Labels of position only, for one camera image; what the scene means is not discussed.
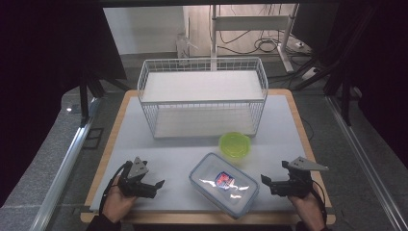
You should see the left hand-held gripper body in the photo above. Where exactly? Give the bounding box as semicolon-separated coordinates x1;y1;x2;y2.
116;156;158;199

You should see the aluminium rail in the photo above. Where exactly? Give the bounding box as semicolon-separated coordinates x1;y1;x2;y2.
325;95;408;231
29;97;101;231

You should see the clear plastic food container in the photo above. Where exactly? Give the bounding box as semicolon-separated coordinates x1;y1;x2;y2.
188;152;260;220

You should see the black metal stand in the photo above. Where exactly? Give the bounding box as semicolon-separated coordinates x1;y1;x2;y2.
78;68;131;127
292;6;379;127

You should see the white wire shelf rack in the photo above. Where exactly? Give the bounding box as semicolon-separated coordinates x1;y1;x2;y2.
137;57;269;140

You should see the person's right hand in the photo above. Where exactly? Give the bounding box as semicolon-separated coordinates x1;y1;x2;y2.
288;187;325;230

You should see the white plastic object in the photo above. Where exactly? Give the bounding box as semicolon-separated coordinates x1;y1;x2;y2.
175;32;199;61

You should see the white power strip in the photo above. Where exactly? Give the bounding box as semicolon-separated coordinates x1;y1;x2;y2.
300;66;321;81

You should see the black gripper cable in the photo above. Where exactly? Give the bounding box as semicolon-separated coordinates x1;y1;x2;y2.
98;160;133;216
308;180;329;224

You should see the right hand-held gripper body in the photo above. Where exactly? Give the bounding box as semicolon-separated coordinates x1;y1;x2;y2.
268;156;330;199

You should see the bundle of black floor cables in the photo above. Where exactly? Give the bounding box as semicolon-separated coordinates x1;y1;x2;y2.
217;29;292;56

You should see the person's left hand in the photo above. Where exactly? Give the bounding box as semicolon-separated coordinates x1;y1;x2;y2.
101;174;139;224

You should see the white metal desk frame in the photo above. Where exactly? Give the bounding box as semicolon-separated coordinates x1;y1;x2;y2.
210;3;299;73

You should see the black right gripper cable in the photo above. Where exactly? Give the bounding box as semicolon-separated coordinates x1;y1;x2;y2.
308;180;329;224

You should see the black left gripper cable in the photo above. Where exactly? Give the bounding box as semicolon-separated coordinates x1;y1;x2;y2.
98;160;133;216

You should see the green translucent bowl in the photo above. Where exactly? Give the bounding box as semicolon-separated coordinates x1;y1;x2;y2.
218;131;252;160

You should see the light grey table mat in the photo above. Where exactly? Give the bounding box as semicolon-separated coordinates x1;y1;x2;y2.
89;94;323;213

